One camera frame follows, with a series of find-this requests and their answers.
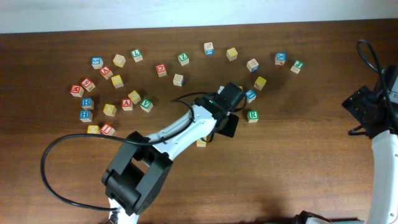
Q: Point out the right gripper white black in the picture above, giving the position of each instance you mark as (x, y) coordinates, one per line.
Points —
(355, 102)

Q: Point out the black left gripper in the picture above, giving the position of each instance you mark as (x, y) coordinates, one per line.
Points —
(230, 129)

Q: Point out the yellow block camera picture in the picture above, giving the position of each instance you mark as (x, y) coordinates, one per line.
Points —
(201, 142)

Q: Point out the yellow block under arm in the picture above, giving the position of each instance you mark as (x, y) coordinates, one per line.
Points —
(109, 110)

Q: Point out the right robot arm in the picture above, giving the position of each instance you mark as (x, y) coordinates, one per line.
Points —
(384, 147)

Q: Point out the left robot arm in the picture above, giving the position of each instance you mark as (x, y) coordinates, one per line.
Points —
(138, 171)

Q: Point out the green R block near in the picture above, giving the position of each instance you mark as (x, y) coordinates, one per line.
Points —
(253, 116)

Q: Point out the blue I leaf block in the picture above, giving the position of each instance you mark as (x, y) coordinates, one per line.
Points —
(250, 96)

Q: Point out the yellow block tilted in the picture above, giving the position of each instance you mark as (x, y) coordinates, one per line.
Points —
(260, 83)

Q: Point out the blue D block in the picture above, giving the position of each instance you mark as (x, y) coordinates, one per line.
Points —
(252, 65)

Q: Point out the blue P side block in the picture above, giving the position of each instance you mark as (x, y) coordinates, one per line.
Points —
(178, 80)

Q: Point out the yellow block far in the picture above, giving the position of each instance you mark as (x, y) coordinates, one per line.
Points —
(232, 54)

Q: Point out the green Z block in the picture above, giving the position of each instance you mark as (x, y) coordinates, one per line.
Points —
(183, 59)

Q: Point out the blue block far centre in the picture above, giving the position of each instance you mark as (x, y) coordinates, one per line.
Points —
(209, 48)

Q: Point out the green V block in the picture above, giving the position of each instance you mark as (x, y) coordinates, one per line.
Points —
(146, 105)

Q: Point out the blue X block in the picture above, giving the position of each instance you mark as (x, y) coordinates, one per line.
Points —
(280, 58)

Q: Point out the green J block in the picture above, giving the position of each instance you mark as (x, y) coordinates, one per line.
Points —
(297, 66)

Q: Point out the red Q block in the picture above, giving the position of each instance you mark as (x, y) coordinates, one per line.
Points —
(161, 70)

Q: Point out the yellow block by gripper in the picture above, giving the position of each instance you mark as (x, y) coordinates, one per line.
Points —
(134, 97)

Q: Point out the red A block lower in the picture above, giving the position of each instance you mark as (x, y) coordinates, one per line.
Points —
(126, 104)

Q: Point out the red a block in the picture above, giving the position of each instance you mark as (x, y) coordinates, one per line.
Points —
(126, 104)
(106, 72)

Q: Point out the green L block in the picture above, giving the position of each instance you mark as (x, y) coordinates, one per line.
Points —
(137, 55)

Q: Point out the red I block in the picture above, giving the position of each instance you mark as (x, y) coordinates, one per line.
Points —
(107, 129)

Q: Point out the plain wooden yellow block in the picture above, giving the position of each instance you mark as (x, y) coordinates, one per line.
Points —
(119, 60)

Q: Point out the yellow block lower left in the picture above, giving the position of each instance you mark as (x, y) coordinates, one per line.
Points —
(93, 129)

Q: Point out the blue H block upper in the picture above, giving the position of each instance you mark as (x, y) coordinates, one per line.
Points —
(87, 104)

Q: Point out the blue h block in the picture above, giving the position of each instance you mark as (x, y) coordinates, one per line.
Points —
(87, 104)
(86, 116)

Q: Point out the blue H block lower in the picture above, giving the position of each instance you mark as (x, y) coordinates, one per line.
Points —
(86, 116)

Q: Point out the blue S block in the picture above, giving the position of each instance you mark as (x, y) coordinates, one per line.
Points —
(97, 63)

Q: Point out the red 9 block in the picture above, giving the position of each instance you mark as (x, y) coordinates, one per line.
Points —
(87, 84)

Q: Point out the red M block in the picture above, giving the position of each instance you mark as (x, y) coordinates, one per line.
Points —
(77, 91)

